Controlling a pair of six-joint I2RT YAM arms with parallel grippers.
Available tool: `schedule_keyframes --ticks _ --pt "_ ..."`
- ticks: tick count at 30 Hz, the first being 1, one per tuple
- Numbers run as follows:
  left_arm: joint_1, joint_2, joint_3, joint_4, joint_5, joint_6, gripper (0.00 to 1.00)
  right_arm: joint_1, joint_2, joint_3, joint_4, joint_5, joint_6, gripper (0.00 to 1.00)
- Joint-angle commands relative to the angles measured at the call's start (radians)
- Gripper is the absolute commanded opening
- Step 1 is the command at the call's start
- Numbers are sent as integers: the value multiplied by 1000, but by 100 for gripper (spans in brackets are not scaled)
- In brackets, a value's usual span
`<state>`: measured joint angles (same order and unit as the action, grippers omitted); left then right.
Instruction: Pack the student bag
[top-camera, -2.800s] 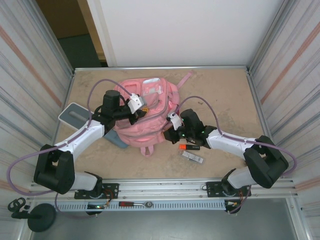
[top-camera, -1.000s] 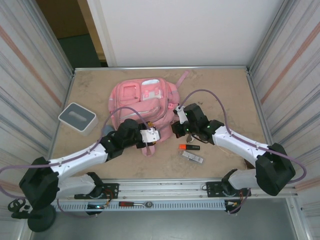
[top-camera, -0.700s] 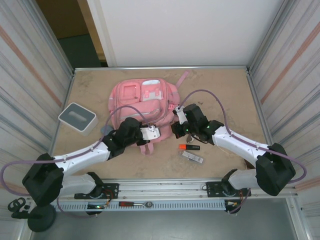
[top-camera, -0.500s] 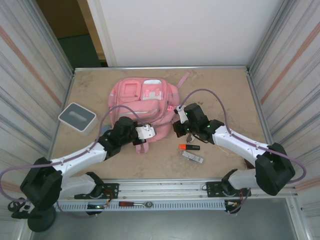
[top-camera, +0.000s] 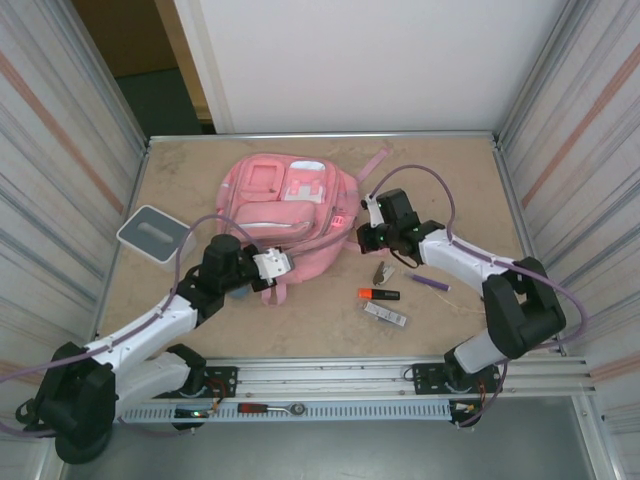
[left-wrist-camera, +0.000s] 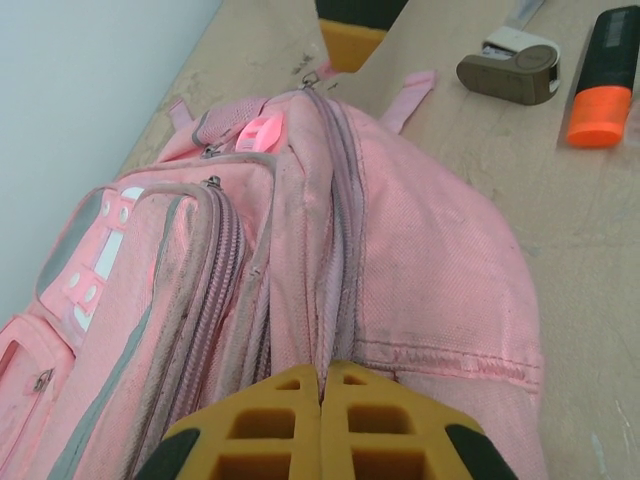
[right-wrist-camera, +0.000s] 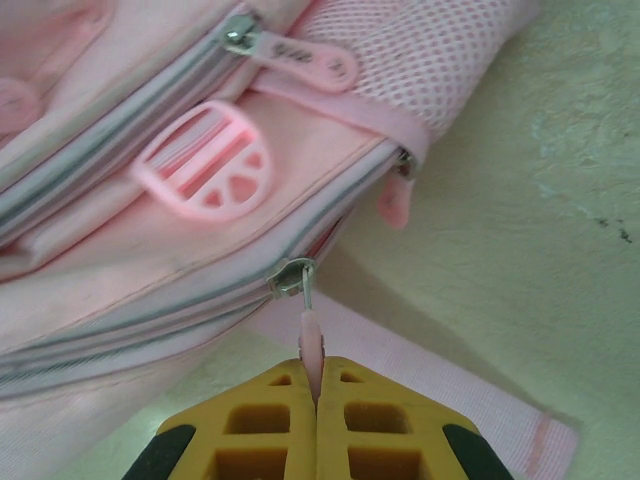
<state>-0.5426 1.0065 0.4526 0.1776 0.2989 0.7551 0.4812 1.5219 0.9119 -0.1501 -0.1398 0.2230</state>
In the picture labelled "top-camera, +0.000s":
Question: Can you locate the orange black highlighter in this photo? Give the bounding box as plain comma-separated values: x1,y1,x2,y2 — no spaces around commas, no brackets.
357,287,402,304

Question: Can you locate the purple pen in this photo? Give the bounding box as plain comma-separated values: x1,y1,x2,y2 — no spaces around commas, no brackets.
403,270,451,292

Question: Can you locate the pink backpack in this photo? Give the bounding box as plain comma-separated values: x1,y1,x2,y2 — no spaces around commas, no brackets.
214,147,394,307

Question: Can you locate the white grey square box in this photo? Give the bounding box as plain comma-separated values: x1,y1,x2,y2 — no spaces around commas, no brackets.
116,203,199,274

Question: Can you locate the black round stand base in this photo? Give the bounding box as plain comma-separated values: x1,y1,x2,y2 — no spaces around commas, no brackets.
54,434,112,464

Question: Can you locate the brown wooden door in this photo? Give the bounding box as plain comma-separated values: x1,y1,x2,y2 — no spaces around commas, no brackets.
72,0,211,121

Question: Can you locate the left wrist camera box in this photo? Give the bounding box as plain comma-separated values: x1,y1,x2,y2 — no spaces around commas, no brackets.
252,248,296,281

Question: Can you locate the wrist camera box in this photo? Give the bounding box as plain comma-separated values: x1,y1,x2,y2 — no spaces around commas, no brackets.
360,192,384,229
252,248,296,281

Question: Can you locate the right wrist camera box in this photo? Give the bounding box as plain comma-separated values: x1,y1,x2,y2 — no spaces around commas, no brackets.
360,192,384,229

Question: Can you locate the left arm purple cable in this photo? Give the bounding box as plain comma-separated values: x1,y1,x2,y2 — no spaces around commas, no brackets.
0,213,281,441

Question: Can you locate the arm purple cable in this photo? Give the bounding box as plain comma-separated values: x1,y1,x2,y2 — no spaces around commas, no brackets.
369,164,589,431
0,213,281,441

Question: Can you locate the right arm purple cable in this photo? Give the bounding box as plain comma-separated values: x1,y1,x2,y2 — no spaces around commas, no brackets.
369,164,589,431

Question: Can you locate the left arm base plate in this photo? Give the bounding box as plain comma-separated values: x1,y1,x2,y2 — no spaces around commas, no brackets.
148,366,239,400

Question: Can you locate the aluminium mounting rail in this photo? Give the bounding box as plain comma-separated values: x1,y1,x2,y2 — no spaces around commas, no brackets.
58,355,599,401

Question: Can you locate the red handled ratchet wrench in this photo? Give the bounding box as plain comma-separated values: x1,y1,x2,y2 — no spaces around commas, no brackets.
237,402,307,416

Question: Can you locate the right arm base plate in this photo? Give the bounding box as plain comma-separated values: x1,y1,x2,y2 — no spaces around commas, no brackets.
413,362,503,396

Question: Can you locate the white slotted cable duct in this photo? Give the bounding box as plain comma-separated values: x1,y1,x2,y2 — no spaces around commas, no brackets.
117,402,454,424

